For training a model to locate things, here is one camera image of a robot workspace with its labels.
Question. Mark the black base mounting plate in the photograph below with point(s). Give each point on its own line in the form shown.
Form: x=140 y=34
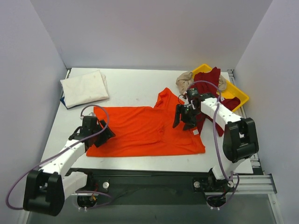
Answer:
x=124 y=187

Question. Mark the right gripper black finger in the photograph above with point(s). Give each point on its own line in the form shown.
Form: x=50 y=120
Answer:
x=178 y=112
x=188 y=127

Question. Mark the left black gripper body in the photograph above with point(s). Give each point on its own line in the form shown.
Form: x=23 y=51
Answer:
x=103 y=134

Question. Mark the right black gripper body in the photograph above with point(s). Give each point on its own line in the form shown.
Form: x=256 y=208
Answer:
x=183 y=115

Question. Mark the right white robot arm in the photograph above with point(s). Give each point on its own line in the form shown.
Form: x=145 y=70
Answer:
x=235 y=137

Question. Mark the yellow plastic bin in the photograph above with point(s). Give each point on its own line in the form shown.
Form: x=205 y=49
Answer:
x=231 y=90

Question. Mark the orange t shirt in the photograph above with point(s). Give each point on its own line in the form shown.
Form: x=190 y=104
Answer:
x=146 y=131

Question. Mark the folded white t shirt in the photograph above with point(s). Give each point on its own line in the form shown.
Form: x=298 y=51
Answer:
x=85 y=89

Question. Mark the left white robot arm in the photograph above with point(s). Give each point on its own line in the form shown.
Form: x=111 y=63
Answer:
x=48 y=187

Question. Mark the folded blue t shirt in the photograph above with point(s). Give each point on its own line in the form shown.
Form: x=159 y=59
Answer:
x=62 y=100

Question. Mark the dark red t shirt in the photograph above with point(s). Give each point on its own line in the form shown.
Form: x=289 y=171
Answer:
x=212 y=77

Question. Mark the beige t shirt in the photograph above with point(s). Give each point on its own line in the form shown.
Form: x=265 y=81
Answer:
x=185 y=79

